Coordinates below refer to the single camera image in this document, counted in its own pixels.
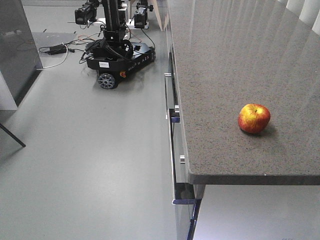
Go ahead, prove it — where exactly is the red yellow apple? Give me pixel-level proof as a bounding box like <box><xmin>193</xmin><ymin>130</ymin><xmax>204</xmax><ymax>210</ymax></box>
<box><xmin>237</xmin><ymin>103</ymin><xmax>271</xmax><ymax>134</ymax></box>

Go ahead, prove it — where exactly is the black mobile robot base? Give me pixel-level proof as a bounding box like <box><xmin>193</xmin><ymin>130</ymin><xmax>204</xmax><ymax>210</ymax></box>
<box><xmin>74</xmin><ymin>0</ymin><xmax>156</xmax><ymax>89</ymax></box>

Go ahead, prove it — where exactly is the grey kitchen counter island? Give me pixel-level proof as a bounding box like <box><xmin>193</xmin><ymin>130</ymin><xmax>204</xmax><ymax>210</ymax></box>
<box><xmin>168</xmin><ymin>0</ymin><xmax>320</xmax><ymax>240</ymax></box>

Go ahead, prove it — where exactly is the black power adapter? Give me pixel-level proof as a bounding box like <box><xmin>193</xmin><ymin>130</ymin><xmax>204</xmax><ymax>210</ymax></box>
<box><xmin>38</xmin><ymin>44</ymin><xmax>67</xmax><ymax>55</ymax></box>

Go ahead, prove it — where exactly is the white floor cable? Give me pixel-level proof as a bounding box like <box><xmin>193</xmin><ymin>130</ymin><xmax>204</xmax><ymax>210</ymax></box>
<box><xmin>36</xmin><ymin>42</ymin><xmax>69</xmax><ymax>70</ymax></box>

